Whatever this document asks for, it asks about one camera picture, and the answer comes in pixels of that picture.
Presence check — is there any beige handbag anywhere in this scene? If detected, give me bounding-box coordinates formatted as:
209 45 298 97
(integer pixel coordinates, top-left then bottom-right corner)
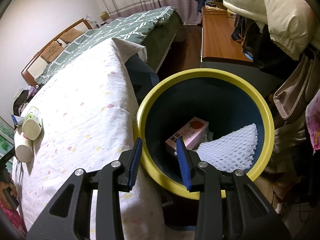
273 50 319 122

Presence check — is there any white foam fruit net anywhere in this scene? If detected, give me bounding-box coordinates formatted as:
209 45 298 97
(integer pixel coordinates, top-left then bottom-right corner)
195 123 258 173

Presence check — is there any sliding wardrobe glass door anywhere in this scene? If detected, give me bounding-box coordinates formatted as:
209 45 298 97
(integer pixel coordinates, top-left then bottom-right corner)
0 118 14 158

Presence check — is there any yellow box far nightstand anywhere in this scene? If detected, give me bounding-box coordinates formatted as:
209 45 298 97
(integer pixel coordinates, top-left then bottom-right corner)
100 11 110 22

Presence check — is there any yellow rimmed dark trash bin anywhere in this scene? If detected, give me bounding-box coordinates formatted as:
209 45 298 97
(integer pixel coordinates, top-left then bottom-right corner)
133 68 274 200

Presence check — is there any green checked duvet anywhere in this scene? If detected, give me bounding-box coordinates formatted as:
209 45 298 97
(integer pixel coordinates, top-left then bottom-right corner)
35 6 182 85

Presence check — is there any brown pillow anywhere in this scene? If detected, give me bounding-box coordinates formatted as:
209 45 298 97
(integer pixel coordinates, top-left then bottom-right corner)
40 41 64 63
59 28 85 43

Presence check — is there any pink floral cloth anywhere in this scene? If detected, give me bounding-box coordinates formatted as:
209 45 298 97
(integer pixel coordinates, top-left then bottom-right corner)
305 94 319 153

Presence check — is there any green tea bottle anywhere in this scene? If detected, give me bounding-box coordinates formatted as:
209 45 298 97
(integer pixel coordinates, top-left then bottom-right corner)
22 107 42 141

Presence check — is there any brown pillow left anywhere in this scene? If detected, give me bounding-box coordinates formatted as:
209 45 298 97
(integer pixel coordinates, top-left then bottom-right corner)
40 41 64 63

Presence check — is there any white paper cup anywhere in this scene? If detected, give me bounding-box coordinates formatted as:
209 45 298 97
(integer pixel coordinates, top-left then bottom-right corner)
14 126 34 163

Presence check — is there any dark clothes pile on nightstand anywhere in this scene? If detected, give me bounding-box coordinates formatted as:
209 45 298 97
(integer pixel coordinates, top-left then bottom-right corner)
13 86 38 116

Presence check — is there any brown pillow right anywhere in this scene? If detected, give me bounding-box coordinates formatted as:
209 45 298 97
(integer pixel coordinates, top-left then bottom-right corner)
59 28 85 43

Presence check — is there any pink strawberry milk carton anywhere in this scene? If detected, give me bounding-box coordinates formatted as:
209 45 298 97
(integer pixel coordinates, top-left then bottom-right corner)
165 117 209 150

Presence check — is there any cream puffer jacket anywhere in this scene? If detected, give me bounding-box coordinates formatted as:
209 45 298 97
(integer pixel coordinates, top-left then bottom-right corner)
223 0 319 60

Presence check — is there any wooden bed frame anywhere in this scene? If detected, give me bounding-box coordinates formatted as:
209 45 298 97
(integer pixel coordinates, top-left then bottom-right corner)
21 18 93 86

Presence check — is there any orange wooden desk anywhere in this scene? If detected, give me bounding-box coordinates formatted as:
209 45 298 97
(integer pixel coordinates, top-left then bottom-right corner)
201 7 253 67

